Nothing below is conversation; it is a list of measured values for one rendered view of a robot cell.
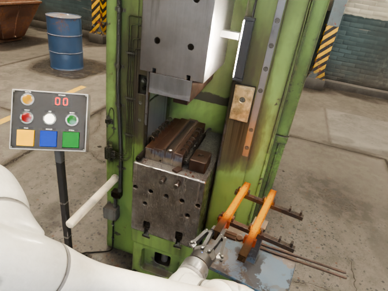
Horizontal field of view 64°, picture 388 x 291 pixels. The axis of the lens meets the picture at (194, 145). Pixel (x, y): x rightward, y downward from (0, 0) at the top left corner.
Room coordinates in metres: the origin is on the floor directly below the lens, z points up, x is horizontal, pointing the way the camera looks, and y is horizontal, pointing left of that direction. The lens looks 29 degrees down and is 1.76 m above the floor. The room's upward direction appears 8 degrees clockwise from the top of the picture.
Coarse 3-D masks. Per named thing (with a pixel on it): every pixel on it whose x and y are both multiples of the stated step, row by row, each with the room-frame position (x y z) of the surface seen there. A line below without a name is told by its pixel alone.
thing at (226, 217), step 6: (246, 186) 1.19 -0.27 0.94; (240, 192) 1.13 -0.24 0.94; (246, 192) 1.16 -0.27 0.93; (234, 198) 1.08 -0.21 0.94; (240, 198) 1.09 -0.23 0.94; (234, 204) 1.03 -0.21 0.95; (228, 210) 0.99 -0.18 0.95; (234, 210) 1.00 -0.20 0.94; (228, 216) 0.95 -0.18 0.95; (222, 222) 0.89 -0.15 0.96; (228, 222) 0.91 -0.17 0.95; (216, 228) 0.86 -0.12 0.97; (222, 228) 0.86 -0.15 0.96; (216, 234) 0.84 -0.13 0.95
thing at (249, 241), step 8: (272, 192) 1.17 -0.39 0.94; (272, 200) 1.11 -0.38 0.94; (264, 208) 1.05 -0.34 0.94; (264, 216) 1.00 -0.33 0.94; (256, 224) 0.94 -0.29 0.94; (256, 232) 0.90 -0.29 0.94; (248, 240) 0.84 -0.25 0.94; (256, 240) 0.85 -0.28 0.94; (248, 248) 0.80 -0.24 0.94; (240, 256) 0.78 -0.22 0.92
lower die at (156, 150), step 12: (180, 120) 1.70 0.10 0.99; (192, 120) 1.71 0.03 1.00; (168, 132) 1.52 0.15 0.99; (192, 132) 1.56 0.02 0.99; (156, 144) 1.37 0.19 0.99; (168, 144) 1.37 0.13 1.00; (180, 144) 1.40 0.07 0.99; (156, 156) 1.33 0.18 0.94; (168, 156) 1.32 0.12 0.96; (180, 156) 1.30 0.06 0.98
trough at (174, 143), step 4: (188, 124) 1.67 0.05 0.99; (192, 124) 1.68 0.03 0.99; (184, 128) 1.60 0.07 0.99; (188, 128) 1.62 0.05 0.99; (180, 132) 1.53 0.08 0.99; (184, 132) 1.56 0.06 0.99; (176, 136) 1.47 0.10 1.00; (180, 136) 1.50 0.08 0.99; (176, 140) 1.45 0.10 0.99; (172, 144) 1.40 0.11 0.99; (176, 144) 1.40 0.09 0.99; (168, 148) 1.35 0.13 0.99; (172, 148) 1.36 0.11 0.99
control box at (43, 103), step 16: (16, 96) 1.31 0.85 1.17; (32, 96) 1.32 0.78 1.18; (48, 96) 1.34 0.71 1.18; (64, 96) 1.36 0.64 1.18; (80, 96) 1.37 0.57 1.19; (16, 112) 1.27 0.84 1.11; (32, 112) 1.29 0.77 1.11; (48, 112) 1.30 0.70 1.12; (64, 112) 1.32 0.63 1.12; (80, 112) 1.34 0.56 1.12; (16, 128) 1.24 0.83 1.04; (32, 128) 1.25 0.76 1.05; (48, 128) 1.27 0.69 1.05; (64, 128) 1.28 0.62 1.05; (80, 128) 1.30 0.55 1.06; (80, 144) 1.26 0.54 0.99
